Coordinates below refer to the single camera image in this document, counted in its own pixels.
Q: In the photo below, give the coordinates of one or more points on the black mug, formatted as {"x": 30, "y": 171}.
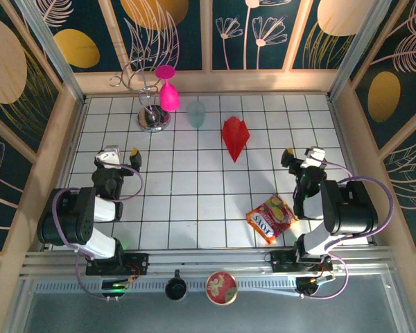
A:
{"x": 176, "y": 288}

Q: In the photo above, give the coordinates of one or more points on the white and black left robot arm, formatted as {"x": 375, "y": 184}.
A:
{"x": 69, "y": 218}

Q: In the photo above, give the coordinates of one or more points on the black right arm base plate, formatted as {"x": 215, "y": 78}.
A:
{"x": 281, "y": 262}

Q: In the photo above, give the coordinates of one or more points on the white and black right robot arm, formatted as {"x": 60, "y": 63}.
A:
{"x": 350, "y": 208}

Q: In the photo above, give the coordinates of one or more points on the aluminium rail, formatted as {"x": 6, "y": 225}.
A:
{"x": 208, "y": 258}

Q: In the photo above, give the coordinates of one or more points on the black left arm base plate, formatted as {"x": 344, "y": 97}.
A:
{"x": 138, "y": 263}

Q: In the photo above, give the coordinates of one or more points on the perforated metal strip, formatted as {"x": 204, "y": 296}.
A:
{"x": 152, "y": 286}

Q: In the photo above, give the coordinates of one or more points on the orange candy bag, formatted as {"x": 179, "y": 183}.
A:
{"x": 272, "y": 218}

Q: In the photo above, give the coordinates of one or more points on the pink wine glass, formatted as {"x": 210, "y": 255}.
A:
{"x": 168, "y": 98}

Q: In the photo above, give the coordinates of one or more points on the red square paper sheet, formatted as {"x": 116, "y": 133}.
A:
{"x": 235, "y": 137}

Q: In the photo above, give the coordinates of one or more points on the aluminium frame post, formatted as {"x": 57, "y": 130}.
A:
{"x": 52, "y": 52}
{"x": 360, "y": 41}

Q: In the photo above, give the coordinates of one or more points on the translucent plastic cup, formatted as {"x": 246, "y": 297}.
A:
{"x": 196, "y": 114}

